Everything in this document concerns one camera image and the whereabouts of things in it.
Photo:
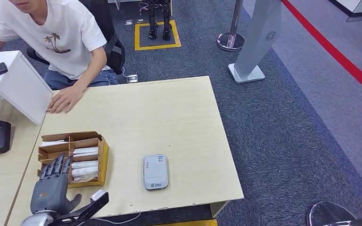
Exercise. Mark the metal floor socket plate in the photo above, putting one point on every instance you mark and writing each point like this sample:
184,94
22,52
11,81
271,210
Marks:
132,78

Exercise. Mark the white key card sleeve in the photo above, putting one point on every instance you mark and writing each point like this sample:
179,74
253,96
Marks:
51,143
85,178
85,151
85,171
85,164

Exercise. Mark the grey kiosk stand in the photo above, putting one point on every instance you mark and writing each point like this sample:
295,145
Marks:
259,34

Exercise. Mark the person's hand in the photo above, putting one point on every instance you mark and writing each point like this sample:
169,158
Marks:
65,99

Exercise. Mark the white box partition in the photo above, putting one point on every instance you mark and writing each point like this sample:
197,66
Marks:
18,84

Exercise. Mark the yellow floor tape strip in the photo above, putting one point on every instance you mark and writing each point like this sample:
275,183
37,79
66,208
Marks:
187,223

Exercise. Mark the black office chair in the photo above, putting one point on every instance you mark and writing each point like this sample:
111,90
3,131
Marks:
115,53

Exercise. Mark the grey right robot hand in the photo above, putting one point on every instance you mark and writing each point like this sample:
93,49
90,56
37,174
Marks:
50,193

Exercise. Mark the white table leg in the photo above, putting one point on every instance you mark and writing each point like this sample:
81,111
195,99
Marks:
220,208

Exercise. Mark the person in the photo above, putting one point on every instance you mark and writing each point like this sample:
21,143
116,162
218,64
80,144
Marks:
65,31

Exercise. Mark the small floor plate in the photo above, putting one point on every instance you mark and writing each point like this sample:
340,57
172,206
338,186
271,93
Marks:
140,21
129,22

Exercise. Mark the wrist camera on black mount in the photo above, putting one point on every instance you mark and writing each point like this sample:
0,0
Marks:
96,201

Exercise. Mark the cardboard card organizer box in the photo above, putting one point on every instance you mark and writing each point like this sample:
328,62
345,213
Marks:
103,156

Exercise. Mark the round chrome base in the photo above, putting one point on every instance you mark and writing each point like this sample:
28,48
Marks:
327,215

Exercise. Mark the chrome stanchion post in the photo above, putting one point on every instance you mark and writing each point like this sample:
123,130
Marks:
231,40

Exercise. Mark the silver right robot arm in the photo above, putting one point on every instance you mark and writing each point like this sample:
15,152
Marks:
37,219

